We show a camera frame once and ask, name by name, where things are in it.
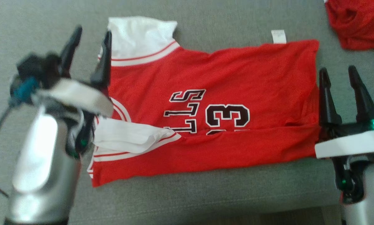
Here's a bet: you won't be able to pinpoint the red shorts white stripe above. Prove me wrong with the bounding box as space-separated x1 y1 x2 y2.
324 0 374 51

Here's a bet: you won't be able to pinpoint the grey sofa seat cushion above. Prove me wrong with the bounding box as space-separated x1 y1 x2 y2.
0 0 374 225

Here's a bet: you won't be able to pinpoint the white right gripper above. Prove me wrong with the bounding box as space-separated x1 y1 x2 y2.
314 65 374 159

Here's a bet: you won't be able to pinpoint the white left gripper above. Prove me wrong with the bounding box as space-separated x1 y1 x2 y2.
34 25 114 118

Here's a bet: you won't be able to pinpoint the red jersey white sleeves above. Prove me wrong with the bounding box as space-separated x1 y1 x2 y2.
87 16 321 188

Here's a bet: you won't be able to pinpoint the black cable teal plug left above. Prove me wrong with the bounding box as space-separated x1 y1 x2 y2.
0 77 40 199

